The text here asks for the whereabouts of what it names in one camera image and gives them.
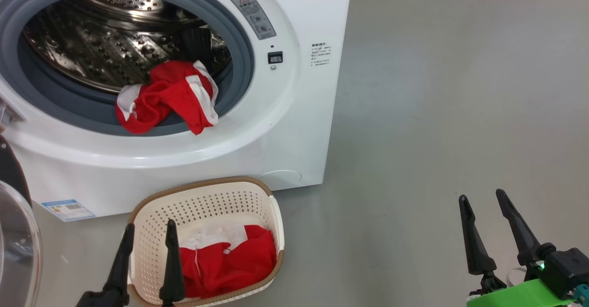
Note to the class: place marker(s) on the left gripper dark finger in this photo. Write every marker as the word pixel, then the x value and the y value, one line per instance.
pixel 172 270
pixel 122 265

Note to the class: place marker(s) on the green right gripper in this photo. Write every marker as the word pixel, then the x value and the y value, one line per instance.
pixel 520 298

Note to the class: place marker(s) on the red white-collared garment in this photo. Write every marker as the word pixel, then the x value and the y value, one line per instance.
pixel 230 265

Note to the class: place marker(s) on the black glass washing machine door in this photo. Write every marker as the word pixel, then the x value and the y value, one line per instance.
pixel 18 251

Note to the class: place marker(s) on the red white-striped garment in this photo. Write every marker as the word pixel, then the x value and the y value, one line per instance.
pixel 165 95

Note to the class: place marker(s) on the cream perforated laundry basket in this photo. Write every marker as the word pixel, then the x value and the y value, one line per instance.
pixel 207 201

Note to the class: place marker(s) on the round white filter access cover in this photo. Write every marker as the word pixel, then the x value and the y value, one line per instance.
pixel 281 179

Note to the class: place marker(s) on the white front-load washing machine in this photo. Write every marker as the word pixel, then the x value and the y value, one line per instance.
pixel 303 136

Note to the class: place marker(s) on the stainless steel washing machine drum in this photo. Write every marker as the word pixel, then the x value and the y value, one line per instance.
pixel 92 35

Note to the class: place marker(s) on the printed text instruction sticker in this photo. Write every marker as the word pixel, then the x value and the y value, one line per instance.
pixel 321 54

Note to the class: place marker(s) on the blue energy label sticker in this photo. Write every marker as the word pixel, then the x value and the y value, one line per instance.
pixel 68 210

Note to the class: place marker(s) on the grey warning label plate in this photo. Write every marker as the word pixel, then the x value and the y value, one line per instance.
pixel 255 17

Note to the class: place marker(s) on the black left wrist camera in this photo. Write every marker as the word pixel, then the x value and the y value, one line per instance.
pixel 99 300

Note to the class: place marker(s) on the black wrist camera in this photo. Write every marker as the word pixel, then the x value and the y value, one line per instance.
pixel 568 270
pixel 99 300

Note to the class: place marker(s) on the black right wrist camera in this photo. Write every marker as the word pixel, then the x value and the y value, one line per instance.
pixel 568 270

